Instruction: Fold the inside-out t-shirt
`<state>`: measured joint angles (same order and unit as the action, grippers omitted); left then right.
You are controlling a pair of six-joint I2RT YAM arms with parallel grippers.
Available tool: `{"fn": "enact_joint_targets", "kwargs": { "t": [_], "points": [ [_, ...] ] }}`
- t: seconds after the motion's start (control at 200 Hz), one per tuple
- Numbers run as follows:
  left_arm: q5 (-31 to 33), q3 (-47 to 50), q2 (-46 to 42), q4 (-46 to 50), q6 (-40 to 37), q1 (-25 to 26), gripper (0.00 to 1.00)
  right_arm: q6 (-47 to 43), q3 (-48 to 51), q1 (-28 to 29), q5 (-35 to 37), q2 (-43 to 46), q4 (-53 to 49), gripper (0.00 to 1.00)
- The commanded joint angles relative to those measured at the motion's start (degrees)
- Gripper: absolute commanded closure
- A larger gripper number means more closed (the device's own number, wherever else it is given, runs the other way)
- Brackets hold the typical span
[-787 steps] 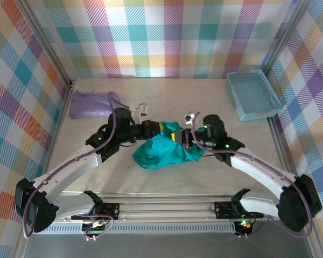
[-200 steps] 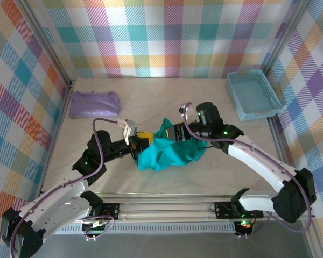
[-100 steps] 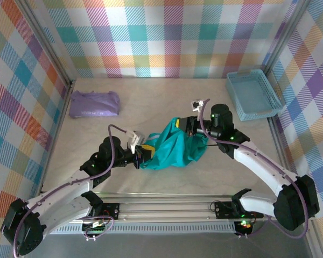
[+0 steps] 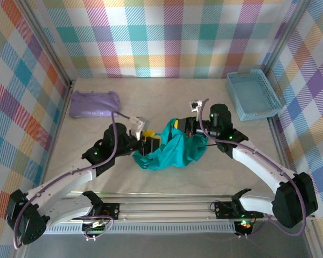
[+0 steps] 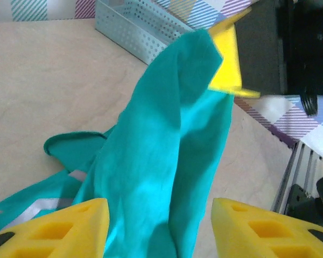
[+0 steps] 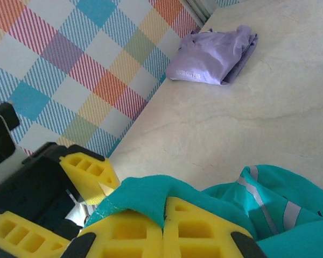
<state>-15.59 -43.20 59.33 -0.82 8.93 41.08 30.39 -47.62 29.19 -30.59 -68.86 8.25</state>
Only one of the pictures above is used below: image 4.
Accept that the teal t-shirt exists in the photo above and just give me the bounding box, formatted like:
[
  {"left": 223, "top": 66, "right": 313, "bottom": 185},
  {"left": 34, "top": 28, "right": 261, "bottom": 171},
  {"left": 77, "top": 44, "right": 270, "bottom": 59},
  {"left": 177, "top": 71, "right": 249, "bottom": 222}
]
[{"left": 131, "top": 117, "right": 209, "bottom": 170}]

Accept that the folded purple t-shirt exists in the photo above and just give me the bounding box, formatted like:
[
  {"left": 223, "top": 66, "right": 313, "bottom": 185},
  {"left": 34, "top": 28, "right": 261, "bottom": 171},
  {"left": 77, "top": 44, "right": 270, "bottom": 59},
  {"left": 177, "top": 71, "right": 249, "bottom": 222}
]
[{"left": 68, "top": 90, "right": 122, "bottom": 119}]

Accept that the light blue plastic basket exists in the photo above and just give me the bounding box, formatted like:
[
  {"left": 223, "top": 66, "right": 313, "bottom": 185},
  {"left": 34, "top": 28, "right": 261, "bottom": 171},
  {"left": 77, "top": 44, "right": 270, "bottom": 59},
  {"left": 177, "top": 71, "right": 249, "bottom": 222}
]
[{"left": 225, "top": 68, "right": 285, "bottom": 121}]

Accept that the circuit board green connector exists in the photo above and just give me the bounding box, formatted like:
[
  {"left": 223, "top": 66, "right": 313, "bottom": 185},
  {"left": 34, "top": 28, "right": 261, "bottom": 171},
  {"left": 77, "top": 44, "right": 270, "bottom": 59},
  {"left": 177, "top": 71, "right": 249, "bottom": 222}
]
[{"left": 82, "top": 219, "right": 111, "bottom": 241}]

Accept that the circuit board lit LED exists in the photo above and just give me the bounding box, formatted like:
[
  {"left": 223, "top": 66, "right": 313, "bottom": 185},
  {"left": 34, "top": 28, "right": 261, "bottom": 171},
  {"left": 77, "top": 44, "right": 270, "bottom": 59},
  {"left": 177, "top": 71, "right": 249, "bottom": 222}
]
[{"left": 234, "top": 219, "right": 256, "bottom": 239}]

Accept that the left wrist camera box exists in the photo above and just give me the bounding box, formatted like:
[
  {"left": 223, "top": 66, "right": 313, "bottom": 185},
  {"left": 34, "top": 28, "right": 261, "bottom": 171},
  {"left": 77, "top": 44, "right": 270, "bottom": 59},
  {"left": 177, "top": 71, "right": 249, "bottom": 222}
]
[{"left": 129, "top": 116, "right": 151, "bottom": 141}]

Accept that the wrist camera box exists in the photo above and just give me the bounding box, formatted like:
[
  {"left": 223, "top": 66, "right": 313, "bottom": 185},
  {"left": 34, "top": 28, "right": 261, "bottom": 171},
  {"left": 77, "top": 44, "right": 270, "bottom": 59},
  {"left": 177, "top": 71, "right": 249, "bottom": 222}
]
[
  {"left": 188, "top": 99, "right": 204, "bottom": 112},
  {"left": 129, "top": 116, "right": 151, "bottom": 141}
]

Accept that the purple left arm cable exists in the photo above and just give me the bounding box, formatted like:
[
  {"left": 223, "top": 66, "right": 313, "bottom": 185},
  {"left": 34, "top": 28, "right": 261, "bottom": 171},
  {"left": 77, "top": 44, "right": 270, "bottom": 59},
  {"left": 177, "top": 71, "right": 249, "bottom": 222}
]
[{"left": 12, "top": 110, "right": 132, "bottom": 250}]

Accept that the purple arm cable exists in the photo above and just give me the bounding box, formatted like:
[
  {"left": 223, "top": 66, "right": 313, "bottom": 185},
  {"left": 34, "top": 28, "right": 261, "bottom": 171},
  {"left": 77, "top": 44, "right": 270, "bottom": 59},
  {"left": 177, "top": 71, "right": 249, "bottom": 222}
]
[
  {"left": 196, "top": 98, "right": 307, "bottom": 239},
  {"left": 12, "top": 110, "right": 132, "bottom": 250}
]

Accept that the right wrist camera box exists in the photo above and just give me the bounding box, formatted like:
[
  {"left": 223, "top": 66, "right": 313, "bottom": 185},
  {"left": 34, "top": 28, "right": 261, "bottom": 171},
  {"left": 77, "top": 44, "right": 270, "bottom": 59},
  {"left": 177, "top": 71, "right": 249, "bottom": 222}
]
[{"left": 188, "top": 99, "right": 204, "bottom": 112}]

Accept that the aluminium side rail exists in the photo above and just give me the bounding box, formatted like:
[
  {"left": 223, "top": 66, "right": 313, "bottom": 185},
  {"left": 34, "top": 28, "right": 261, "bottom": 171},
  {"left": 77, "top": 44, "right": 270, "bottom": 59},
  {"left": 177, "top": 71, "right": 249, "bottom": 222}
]
[
  {"left": 266, "top": 117, "right": 299, "bottom": 199},
  {"left": 36, "top": 80, "right": 75, "bottom": 201}
]

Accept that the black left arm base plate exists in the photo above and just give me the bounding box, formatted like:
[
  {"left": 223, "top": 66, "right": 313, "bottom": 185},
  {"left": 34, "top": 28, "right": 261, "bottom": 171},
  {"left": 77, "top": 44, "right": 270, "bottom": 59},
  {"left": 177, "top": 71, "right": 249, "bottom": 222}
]
[{"left": 71, "top": 203, "right": 121, "bottom": 221}]

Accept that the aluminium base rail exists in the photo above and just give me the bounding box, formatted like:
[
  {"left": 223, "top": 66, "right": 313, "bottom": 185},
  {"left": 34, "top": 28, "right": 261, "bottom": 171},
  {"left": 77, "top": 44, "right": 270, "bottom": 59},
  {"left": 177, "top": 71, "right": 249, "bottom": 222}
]
[{"left": 18, "top": 192, "right": 317, "bottom": 224}]

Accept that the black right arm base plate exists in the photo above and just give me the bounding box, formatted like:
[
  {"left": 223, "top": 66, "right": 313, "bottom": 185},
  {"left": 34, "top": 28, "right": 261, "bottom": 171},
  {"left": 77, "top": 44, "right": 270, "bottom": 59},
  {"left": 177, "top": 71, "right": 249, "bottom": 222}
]
[{"left": 214, "top": 201, "right": 264, "bottom": 219}]

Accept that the slotted grey cable duct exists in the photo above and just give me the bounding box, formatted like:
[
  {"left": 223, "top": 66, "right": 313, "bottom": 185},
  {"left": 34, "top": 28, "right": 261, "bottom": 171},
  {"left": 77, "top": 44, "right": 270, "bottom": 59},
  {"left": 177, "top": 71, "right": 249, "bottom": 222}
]
[{"left": 32, "top": 225, "right": 237, "bottom": 234}]

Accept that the aluminium frame post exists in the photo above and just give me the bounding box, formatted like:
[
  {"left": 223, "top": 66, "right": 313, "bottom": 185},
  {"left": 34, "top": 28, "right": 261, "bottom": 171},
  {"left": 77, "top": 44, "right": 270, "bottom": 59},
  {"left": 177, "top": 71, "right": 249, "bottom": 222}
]
[
  {"left": 261, "top": 0, "right": 313, "bottom": 78},
  {"left": 16, "top": 0, "right": 78, "bottom": 94}
]

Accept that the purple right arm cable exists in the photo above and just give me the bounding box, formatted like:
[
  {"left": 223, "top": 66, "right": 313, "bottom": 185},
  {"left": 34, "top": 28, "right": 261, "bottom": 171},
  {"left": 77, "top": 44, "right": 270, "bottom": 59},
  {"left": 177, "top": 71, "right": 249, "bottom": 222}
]
[{"left": 196, "top": 98, "right": 307, "bottom": 239}]

